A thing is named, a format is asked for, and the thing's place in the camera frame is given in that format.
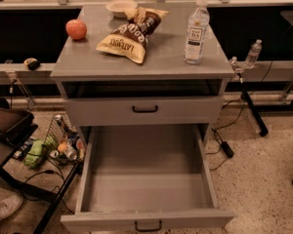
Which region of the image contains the brown chip bag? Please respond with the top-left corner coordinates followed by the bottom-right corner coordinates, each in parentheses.
top-left (96, 7), bottom-right (169, 64)

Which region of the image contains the grey drawer cabinet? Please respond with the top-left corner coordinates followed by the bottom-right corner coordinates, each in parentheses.
top-left (50, 2), bottom-right (236, 138)

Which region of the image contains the open grey middle drawer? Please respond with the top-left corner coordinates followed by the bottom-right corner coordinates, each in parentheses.
top-left (60, 124), bottom-right (235, 234)

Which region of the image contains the closed grey upper drawer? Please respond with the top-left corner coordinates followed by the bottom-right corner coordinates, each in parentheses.
top-left (64, 97), bottom-right (224, 126)

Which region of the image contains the green bag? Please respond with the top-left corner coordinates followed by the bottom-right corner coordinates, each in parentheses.
top-left (23, 136), bottom-right (55, 170)

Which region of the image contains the clear tea bottle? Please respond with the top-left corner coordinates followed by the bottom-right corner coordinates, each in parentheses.
top-left (184, 0), bottom-right (210, 64)

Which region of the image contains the black power adapter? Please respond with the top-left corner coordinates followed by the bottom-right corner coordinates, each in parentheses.
top-left (221, 141), bottom-right (234, 158)

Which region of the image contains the silver can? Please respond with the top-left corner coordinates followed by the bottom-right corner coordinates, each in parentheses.
top-left (64, 146), bottom-right (78, 160)

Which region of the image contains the small clamp fixture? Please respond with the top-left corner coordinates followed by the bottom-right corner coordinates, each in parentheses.
top-left (230, 57), bottom-right (244, 83)

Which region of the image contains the white bowl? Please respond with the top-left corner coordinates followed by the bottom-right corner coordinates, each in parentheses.
top-left (105, 0), bottom-right (138, 19)

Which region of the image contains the red apple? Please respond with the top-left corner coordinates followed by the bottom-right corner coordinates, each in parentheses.
top-left (65, 19), bottom-right (87, 40)

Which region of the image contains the black stand leg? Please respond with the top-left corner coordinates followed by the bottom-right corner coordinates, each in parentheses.
top-left (241, 84), bottom-right (269, 137)

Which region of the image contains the black side table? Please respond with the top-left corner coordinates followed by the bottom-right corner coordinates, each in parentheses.
top-left (0, 123), bottom-right (83, 234)

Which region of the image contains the black tape measure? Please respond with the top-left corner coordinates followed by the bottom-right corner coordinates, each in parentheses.
top-left (23, 58), bottom-right (40, 71)

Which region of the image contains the small water bottle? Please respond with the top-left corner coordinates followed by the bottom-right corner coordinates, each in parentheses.
top-left (244, 39), bottom-right (262, 69)

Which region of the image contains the white shoe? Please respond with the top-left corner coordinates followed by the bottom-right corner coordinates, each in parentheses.
top-left (0, 194), bottom-right (23, 221)

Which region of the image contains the wire basket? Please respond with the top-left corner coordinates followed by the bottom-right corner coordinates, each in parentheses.
top-left (45, 113), bottom-right (85, 164)

